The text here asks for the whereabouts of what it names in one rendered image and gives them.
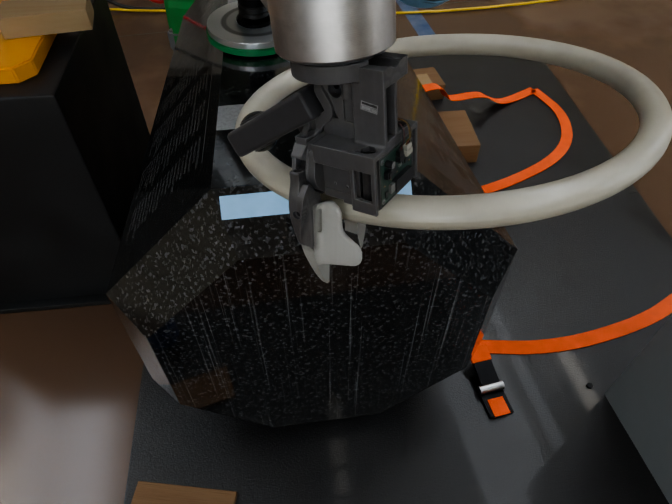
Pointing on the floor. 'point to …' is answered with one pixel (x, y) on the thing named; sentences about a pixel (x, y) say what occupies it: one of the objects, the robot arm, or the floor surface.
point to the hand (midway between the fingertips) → (336, 251)
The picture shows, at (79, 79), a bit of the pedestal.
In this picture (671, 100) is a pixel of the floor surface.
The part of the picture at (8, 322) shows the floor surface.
